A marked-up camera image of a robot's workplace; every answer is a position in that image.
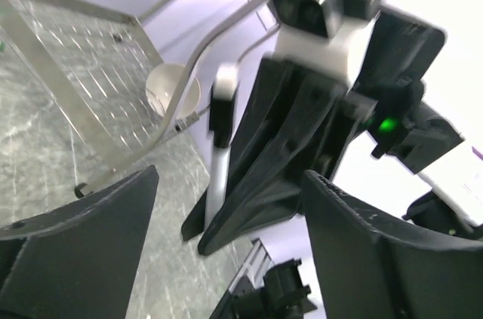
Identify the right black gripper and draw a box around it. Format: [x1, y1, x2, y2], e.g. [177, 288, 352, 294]
[260, 13, 465, 184]

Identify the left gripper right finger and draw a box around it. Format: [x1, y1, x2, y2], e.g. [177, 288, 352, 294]
[300, 170, 482, 319]

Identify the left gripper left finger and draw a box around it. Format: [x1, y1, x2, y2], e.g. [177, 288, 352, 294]
[1, 166, 158, 319]

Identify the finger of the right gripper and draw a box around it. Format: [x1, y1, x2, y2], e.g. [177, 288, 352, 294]
[198, 74, 351, 256]
[181, 57, 302, 241]

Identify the black cap marker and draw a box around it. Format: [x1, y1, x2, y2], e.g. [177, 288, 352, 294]
[204, 63, 238, 228]

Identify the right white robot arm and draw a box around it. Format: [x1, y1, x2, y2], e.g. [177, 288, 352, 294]
[181, 11, 482, 255]

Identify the red white bowl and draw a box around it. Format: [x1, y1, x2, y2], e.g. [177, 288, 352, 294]
[145, 63, 201, 119]

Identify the steel dish rack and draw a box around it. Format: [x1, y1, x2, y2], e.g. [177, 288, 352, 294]
[1, 0, 275, 216]

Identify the black base frame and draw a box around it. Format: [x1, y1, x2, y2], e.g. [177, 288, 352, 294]
[210, 239, 317, 319]

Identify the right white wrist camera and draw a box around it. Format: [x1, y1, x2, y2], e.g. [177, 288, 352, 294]
[272, 0, 382, 87]

